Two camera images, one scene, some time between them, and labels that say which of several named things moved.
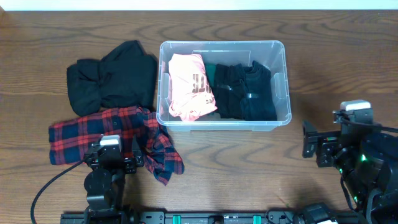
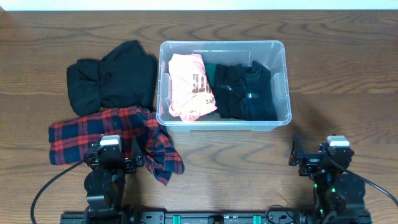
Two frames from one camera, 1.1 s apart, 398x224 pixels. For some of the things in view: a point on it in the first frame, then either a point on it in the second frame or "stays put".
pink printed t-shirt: [191, 96] stays put
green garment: [211, 70] stays put
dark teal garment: [258, 104] stays put
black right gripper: [334, 144] to [313, 161]
